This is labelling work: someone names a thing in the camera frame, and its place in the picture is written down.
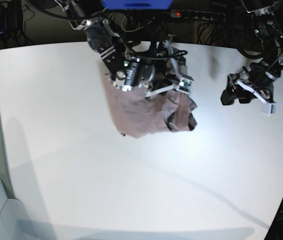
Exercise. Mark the mauve t-shirt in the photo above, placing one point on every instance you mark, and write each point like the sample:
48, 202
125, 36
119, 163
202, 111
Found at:
135, 116

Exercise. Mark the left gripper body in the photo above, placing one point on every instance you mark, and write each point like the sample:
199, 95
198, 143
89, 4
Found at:
262, 76

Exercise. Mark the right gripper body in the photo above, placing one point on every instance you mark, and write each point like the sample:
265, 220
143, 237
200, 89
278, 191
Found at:
129, 72

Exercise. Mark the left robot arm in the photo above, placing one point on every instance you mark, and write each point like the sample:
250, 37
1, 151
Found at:
267, 24

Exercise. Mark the black power strip red switch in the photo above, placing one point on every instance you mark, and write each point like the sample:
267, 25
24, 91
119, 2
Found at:
197, 15

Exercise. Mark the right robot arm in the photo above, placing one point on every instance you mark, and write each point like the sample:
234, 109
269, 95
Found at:
103, 35

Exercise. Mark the blue box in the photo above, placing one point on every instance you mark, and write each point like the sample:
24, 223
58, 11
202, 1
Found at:
137, 4

